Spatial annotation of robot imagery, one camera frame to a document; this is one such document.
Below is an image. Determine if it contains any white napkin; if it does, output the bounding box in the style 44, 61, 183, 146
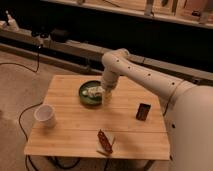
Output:
96, 132, 115, 156

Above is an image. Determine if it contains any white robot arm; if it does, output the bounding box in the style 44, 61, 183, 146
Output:
101, 49, 213, 171

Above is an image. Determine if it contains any black box on ledge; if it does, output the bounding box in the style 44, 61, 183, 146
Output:
50, 29, 69, 43

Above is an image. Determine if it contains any white cup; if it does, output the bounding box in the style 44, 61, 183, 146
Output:
34, 104, 56, 128

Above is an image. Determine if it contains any white spray bottle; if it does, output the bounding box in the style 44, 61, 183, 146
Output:
5, 10, 19, 31

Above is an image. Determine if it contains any black floor cable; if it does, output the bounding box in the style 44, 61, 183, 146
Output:
0, 44, 81, 171

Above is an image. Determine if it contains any green plate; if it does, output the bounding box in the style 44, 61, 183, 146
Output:
79, 80, 104, 106

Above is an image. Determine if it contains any white food on plate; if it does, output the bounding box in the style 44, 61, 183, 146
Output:
82, 86, 104, 98

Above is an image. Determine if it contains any dark eraser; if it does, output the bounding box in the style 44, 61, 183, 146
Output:
136, 103, 151, 121

